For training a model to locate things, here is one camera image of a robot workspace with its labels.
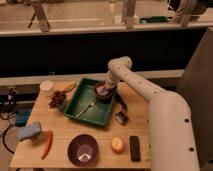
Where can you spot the dark red grapes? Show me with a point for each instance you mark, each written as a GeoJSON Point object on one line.
{"type": "Point", "coordinates": [57, 99]}

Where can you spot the purple bowl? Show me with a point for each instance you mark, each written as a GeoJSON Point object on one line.
{"type": "Point", "coordinates": [82, 150]}

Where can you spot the black wrist watch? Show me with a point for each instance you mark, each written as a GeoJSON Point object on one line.
{"type": "Point", "coordinates": [121, 116]}

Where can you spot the blue sponge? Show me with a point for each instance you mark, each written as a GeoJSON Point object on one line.
{"type": "Point", "coordinates": [30, 131]}

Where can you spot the red bowl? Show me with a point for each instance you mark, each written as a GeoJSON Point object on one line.
{"type": "Point", "coordinates": [96, 91]}

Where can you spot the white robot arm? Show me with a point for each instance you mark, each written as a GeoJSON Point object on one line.
{"type": "Point", "coordinates": [171, 136]}

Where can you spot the yellow banana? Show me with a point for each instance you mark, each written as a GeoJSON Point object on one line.
{"type": "Point", "coordinates": [70, 87]}

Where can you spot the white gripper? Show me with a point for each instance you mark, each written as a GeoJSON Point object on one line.
{"type": "Point", "coordinates": [111, 80]}

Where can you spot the white towel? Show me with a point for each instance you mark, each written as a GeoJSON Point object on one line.
{"type": "Point", "coordinates": [103, 92]}

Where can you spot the red chili pepper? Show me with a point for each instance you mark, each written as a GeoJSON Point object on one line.
{"type": "Point", "coordinates": [48, 144]}

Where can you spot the white cup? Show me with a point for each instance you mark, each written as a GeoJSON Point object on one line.
{"type": "Point", "coordinates": [47, 87]}

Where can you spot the black remote control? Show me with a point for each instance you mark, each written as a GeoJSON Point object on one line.
{"type": "Point", "coordinates": [135, 148]}

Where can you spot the blue box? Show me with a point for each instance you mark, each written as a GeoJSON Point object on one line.
{"type": "Point", "coordinates": [21, 116]}

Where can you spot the green plastic tray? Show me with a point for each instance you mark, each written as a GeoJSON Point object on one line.
{"type": "Point", "coordinates": [99, 114]}

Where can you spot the orange apple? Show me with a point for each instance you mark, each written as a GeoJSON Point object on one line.
{"type": "Point", "coordinates": [117, 145]}

